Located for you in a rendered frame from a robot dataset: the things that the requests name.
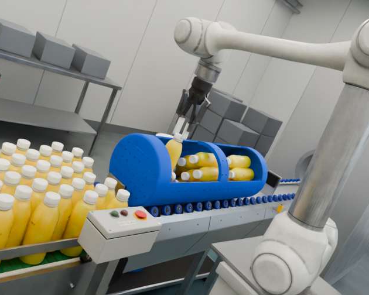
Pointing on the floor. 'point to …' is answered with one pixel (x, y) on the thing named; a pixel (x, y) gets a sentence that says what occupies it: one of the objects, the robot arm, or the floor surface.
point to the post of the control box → (101, 277)
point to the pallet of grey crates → (233, 124)
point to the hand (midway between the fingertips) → (182, 129)
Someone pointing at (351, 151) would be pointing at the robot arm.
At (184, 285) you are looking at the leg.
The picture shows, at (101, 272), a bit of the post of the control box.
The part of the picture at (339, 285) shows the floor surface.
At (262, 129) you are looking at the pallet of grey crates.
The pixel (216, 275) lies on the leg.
